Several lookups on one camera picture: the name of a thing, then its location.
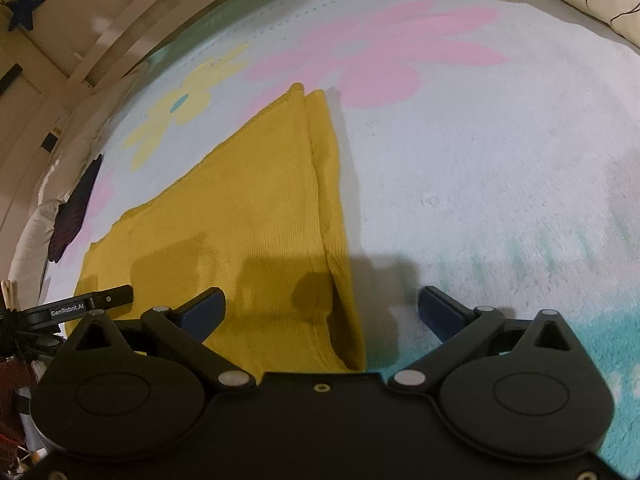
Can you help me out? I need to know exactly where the mustard yellow knit sweater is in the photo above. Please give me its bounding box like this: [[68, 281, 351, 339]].
[[76, 84, 367, 376]]

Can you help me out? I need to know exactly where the white pillow near headboard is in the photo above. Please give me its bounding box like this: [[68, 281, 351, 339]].
[[37, 62, 149, 206]]

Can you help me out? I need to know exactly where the grey white pillow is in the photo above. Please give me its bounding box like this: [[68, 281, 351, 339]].
[[8, 200, 64, 311]]

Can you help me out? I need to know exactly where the wooden headboard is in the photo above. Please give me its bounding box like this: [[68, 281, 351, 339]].
[[65, 0, 218, 91]]

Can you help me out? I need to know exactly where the black wall socket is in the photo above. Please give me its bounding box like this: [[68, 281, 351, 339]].
[[40, 132, 60, 153]]

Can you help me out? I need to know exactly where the folded dark maroon garment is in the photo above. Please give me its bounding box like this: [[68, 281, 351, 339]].
[[48, 154, 103, 263]]

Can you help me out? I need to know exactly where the blue star wall decoration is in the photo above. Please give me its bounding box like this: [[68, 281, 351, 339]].
[[6, 0, 47, 32]]

